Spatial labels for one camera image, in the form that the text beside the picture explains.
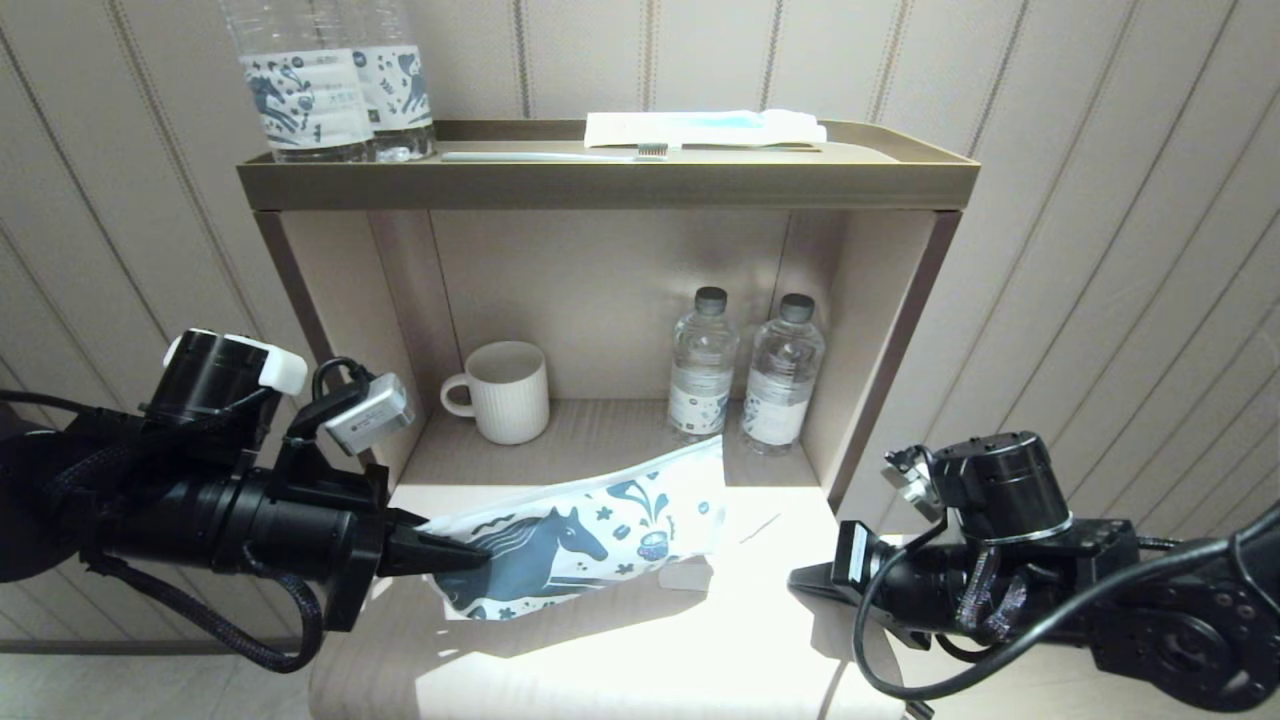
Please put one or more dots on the small clear water bottle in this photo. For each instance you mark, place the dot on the small clear water bottle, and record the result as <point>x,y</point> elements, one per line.
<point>700,370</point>
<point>782,390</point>

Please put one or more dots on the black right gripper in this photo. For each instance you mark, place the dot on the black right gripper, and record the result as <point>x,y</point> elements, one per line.
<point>910,600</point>

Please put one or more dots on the white blue toothpaste packet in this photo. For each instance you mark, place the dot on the white blue toothpaste packet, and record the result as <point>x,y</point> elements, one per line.
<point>700,128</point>

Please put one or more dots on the white ribbed ceramic mug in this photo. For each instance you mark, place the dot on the white ribbed ceramic mug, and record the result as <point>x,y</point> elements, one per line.
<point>510,395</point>

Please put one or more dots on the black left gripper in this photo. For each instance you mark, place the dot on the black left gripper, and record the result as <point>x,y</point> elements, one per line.
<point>315,530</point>

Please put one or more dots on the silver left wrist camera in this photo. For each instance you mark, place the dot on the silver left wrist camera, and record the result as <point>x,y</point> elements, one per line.
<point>370,415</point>

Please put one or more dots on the thin small stick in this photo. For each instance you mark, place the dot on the thin small stick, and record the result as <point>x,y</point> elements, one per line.
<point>758,529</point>

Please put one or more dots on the large clear water bottle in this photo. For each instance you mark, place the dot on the large clear water bottle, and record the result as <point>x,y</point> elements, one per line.
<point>305,100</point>
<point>400,90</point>

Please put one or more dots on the white blue horse pouch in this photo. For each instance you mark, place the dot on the white blue horse pouch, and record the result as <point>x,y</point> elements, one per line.
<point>560,545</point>

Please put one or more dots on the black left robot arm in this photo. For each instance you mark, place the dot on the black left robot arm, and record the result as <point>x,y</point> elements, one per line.
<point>210,375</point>

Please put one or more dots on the pale blue toothbrush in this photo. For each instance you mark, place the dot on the pale blue toothbrush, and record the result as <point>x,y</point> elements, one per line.
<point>540,156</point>

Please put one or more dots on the beige wooden shelf cabinet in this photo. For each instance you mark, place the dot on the beige wooden shelf cabinet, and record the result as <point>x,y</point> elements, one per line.
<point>600,290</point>

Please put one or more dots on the black caster wheel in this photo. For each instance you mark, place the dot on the black caster wheel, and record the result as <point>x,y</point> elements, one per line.
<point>920,710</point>

